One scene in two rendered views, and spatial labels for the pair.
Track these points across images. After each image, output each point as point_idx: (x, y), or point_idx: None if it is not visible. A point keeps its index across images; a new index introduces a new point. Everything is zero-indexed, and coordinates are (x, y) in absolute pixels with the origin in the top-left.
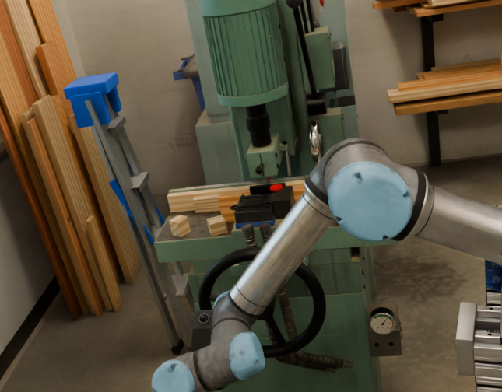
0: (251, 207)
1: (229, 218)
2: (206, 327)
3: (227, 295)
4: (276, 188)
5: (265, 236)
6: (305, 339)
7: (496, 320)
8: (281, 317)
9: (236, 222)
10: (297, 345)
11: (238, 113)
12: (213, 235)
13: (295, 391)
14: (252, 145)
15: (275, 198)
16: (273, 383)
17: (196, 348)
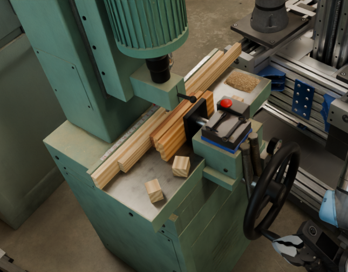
0: (235, 129)
1: (170, 155)
2: (319, 235)
3: None
4: (231, 103)
5: (257, 143)
6: (290, 189)
7: None
8: (222, 194)
9: (233, 149)
10: (286, 197)
11: (115, 62)
12: (187, 175)
13: (225, 230)
14: (159, 82)
15: (240, 110)
16: (217, 237)
17: (331, 253)
